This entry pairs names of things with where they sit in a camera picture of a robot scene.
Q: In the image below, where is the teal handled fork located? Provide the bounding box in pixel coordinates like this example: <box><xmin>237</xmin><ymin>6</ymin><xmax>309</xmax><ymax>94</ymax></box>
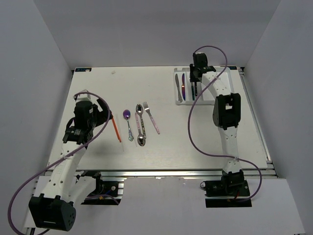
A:
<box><xmin>190</xmin><ymin>82</ymin><xmax>195</xmax><ymax>101</ymax></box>

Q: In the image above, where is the iridescent purple knife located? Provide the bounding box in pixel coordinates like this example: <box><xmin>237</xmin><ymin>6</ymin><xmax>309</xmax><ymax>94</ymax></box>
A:
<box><xmin>181</xmin><ymin>73</ymin><xmax>185</xmax><ymax>101</ymax></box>

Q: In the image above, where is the white divided cutlery tray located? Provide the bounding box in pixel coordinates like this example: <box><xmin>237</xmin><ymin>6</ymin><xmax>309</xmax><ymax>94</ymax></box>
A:
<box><xmin>174</xmin><ymin>67</ymin><xmax>234</xmax><ymax>105</ymax></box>

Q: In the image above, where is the silver ornate knife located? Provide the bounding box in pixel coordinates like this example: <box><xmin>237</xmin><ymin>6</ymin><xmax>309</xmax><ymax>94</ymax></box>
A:
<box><xmin>175</xmin><ymin>74</ymin><xmax>182</xmax><ymax>103</ymax></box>

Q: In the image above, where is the purple bowl ornate spoon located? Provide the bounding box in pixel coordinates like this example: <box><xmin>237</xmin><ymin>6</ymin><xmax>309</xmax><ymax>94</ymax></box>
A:
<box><xmin>123</xmin><ymin>109</ymin><xmax>134</xmax><ymax>141</ymax></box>

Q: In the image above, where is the black patterned handle spoon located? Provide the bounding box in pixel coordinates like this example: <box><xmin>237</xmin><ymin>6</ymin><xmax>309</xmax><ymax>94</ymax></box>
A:
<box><xmin>135</xmin><ymin>104</ymin><xmax>146</xmax><ymax>146</ymax></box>

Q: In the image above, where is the pink handled fork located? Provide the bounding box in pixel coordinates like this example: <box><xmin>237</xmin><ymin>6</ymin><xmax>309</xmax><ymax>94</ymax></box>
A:
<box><xmin>143</xmin><ymin>102</ymin><xmax>160</xmax><ymax>134</ymax></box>

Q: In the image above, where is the black patterned handle fork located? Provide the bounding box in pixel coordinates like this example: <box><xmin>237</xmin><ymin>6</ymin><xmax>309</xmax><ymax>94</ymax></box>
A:
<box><xmin>194</xmin><ymin>82</ymin><xmax>198</xmax><ymax>97</ymax></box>

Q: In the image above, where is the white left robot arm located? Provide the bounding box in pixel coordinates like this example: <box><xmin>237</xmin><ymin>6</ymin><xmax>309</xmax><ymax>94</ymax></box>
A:
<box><xmin>28</xmin><ymin>99</ymin><xmax>112</xmax><ymax>231</ymax></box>

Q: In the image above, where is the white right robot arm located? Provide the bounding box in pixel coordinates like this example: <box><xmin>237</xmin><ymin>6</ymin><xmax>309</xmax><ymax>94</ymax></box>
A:
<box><xmin>190</xmin><ymin>52</ymin><xmax>245</xmax><ymax>197</ymax></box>

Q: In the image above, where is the blue table label right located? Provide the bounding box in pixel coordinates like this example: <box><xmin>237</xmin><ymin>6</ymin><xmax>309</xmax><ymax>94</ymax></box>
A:
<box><xmin>228</xmin><ymin>66</ymin><xmax>238</xmax><ymax>70</ymax></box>

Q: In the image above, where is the blue table label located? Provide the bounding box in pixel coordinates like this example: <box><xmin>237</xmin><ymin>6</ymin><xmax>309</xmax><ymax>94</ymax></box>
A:
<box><xmin>228</xmin><ymin>66</ymin><xmax>238</xmax><ymax>70</ymax></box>
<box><xmin>75</xmin><ymin>68</ymin><xmax>92</xmax><ymax>72</ymax></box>

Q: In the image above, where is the orange chopstick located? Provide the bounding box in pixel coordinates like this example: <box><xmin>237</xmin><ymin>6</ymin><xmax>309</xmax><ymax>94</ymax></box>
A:
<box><xmin>112</xmin><ymin>118</ymin><xmax>122</xmax><ymax>143</ymax></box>

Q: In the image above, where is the blue table label left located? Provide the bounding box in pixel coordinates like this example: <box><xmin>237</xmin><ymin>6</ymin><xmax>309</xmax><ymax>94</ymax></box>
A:
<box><xmin>75</xmin><ymin>68</ymin><xmax>92</xmax><ymax>72</ymax></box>

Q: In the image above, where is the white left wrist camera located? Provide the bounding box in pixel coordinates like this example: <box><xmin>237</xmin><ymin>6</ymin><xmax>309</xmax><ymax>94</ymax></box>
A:
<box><xmin>73</xmin><ymin>90</ymin><xmax>91</xmax><ymax>103</ymax></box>

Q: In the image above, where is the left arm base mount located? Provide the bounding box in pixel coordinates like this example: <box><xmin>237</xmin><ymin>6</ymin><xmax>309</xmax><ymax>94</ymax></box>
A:
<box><xmin>75</xmin><ymin>171</ymin><xmax>124</xmax><ymax>206</ymax></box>

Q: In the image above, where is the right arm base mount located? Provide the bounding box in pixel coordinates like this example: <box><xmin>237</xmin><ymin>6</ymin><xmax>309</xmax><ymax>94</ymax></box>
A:
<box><xmin>200</xmin><ymin>180</ymin><xmax>252</xmax><ymax>208</ymax></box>

